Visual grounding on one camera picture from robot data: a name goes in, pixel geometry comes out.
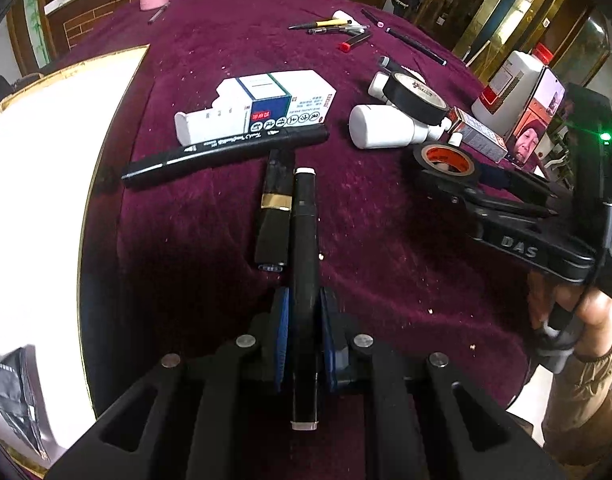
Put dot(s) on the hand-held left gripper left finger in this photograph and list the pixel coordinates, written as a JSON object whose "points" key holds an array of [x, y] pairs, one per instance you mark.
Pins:
{"points": [[282, 330]]}

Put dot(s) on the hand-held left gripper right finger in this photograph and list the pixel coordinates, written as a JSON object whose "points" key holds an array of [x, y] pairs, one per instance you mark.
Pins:
{"points": [[328, 335]]}

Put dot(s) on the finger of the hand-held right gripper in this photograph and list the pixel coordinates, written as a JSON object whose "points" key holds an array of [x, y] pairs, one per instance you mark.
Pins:
{"points": [[526, 182], [466, 200]]}

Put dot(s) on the black tape roll orange core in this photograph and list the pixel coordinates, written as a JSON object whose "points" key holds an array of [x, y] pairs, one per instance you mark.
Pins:
{"points": [[467, 172]]}

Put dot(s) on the silver box with red label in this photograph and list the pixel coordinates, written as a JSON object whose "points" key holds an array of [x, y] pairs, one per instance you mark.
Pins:
{"points": [[478, 135]]}

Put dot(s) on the black pen with white ends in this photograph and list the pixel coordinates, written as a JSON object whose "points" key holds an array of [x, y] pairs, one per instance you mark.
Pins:
{"points": [[304, 260]]}

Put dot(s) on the black tube with gold band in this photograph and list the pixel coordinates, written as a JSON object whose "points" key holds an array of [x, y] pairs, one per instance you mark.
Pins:
{"points": [[273, 220]]}

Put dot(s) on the white plastic bottle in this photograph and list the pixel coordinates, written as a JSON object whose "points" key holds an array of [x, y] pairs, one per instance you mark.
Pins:
{"points": [[381, 127], [377, 85]]}

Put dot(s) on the black marker pen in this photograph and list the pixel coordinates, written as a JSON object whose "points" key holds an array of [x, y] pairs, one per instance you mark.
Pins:
{"points": [[220, 154], [384, 62]]}

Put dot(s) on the white tray with gold rim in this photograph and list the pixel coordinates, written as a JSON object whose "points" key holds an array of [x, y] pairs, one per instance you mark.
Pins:
{"points": [[35, 210]]}

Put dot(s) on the person's right forearm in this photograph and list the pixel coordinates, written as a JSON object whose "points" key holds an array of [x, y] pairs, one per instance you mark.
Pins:
{"points": [[586, 400]]}

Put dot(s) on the person's right hand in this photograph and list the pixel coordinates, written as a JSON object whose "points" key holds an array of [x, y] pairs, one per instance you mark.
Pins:
{"points": [[596, 310]]}

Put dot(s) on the smartphone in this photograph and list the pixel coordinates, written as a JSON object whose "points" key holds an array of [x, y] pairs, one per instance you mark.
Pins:
{"points": [[541, 110]]}

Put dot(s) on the large white bottle red cap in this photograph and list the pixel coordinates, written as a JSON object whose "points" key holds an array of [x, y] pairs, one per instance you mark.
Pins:
{"points": [[516, 75]]}

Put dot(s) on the long black pen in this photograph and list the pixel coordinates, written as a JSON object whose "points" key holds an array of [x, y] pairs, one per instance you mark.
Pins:
{"points": [[416, 46]]}

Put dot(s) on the red capped marker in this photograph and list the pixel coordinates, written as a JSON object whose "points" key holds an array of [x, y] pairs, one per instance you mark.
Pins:
{"points": [[356, 40]]}

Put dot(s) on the black pen with pink tip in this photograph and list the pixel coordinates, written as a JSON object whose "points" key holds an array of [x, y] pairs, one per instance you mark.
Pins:
{"points": [[371, 16]]}

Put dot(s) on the white and blue medicine box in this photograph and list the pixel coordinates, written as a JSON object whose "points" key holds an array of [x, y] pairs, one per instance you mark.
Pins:
{"points": [[286, 90]]}

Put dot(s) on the yellow and black pen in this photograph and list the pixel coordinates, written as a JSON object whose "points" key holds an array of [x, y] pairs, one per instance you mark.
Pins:
{"points": [[326, 22]]}

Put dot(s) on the black plastic bag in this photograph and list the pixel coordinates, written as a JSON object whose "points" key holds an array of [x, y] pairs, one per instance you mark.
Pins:
{"points": [[10, 390]]}

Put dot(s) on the dark grey pen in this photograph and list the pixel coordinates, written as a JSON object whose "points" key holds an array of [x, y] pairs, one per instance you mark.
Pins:
{"points": [[157, 14]]}

